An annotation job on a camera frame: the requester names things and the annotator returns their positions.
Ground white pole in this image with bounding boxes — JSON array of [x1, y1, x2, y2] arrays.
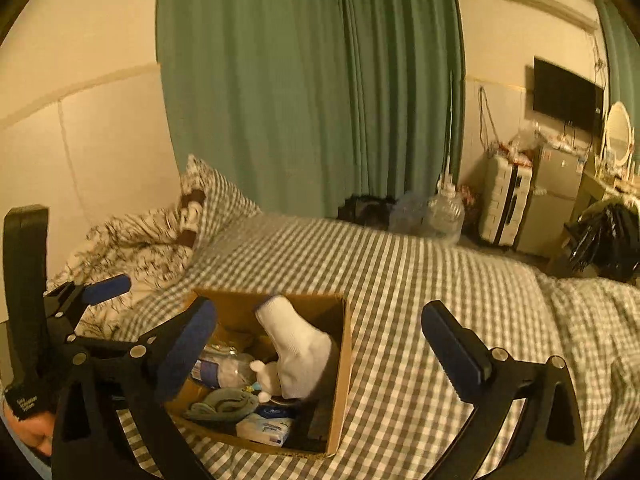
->
[[442, 72, 457, 177]]

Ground white sock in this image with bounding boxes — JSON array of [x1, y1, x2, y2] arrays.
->
[[254, 295, 335, 402]]

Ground brown cardboard box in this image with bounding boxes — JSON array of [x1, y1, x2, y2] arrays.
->
[[165, 287, 353, 457]]

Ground clear plastic bottle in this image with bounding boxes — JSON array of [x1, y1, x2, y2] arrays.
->
[[191, 344, 257, 392]]

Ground person's left hand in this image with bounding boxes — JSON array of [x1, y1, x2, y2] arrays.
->
[[2, 402, 54, 457]]

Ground black floor bag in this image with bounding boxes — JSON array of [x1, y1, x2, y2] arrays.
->
[[336, 194, 397, 229]]

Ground clear water jug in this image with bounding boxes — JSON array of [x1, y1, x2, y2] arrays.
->
[[419, 172, 466, 247]]

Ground green window curtain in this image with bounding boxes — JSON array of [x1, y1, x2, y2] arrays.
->
[[594, 0, 640, 113]]

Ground crushed clear bottle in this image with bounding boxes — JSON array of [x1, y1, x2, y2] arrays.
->
[[389, 191, 427, 235]]

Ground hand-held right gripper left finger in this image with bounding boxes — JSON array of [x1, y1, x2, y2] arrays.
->
[[51, 296, 221, 480]]

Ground dark patterned bag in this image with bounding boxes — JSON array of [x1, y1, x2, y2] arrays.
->
[[457, 184, 482, 213]]

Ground wide green curtain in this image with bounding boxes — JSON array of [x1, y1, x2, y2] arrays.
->
[[156, 0, 351, 218]]

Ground grey sock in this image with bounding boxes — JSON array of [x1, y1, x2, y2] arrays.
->
[[181, 386, 259, 422]]

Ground white tissue packet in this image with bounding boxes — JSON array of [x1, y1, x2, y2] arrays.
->
[[235, 416, 295, 447]]

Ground silver fridge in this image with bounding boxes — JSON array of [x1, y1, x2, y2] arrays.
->
[[515, 142, 599, 257]]

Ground clear plastic bag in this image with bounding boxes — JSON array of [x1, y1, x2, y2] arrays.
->
[[509, 120, 547, 155]]

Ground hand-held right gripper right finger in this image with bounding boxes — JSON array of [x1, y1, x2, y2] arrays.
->
[[421, 301, 586, 480]]

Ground small white toy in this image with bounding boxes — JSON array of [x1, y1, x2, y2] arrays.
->
[[249, 359, 282, 403]]

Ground brown patterned pillow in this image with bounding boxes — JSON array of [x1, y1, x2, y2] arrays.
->
[[176, 187, 207, 247]]

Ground white oval mirror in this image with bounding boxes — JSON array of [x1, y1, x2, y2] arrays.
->
[[602, 101, 635, 167]]

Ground hanging wall cable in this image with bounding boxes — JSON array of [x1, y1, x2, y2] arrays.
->
[[477, 85, 502, 148]]

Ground cream dressing table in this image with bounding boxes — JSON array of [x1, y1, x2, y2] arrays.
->
[[575, 162, 640, 211]]

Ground floral white blanket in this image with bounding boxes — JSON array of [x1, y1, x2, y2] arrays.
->
[[46, 209, 202, 338]]

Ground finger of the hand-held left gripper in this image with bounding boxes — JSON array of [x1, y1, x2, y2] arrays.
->
[[65, 331, 152, 354], [44, 274, 132, 334]]

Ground green corner curtain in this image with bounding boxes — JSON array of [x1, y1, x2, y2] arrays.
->
[[342, 0, 467, 211]]

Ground white suitcase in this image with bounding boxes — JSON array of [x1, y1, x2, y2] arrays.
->
[[478, 154, 534, 247]]

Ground black wall television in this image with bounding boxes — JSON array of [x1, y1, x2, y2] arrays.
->
[[532, 56, 605, 134]]

